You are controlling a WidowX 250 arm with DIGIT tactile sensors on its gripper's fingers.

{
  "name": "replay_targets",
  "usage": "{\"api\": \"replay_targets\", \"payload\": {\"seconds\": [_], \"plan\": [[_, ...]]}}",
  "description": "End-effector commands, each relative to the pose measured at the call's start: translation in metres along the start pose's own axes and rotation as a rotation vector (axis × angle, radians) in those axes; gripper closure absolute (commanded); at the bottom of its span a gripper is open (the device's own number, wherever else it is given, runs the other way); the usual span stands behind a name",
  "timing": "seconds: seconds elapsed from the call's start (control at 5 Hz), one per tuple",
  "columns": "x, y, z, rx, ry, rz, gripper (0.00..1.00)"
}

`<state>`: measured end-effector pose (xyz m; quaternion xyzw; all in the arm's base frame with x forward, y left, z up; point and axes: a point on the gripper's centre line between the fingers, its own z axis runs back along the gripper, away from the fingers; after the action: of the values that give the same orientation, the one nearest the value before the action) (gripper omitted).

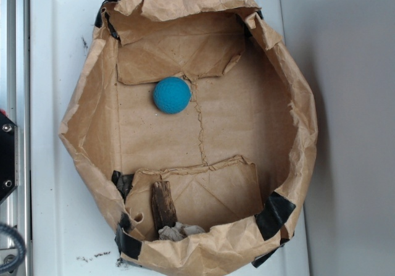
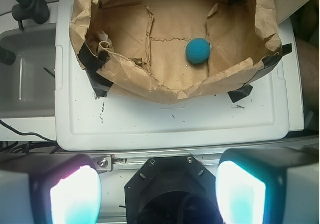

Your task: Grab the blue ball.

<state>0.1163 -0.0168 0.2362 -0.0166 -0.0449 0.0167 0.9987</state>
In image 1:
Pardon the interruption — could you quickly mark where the blue dimpled ball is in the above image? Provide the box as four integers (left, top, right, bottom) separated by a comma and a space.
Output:
153, 77, 191, 114

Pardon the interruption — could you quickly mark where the brown paper bag tray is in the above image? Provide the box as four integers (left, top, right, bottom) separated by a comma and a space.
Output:
59, 0, 318, 275

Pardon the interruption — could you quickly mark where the brown wood piece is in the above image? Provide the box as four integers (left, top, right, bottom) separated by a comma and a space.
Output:
152, 181, 178, 231

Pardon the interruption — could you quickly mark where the crumpled grey paper wad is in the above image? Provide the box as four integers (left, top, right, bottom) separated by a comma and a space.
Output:
158, 222, 206, 241

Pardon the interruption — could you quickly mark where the white plastic base tray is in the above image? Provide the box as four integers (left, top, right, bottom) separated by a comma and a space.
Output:
30, 0, 312, 276

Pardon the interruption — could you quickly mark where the black metal bracket plate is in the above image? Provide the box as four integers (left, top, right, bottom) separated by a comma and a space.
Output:
0, 109, 19, 204

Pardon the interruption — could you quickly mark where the aluminium frame rail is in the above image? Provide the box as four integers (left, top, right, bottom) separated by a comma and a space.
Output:
1, 0, 33, 275

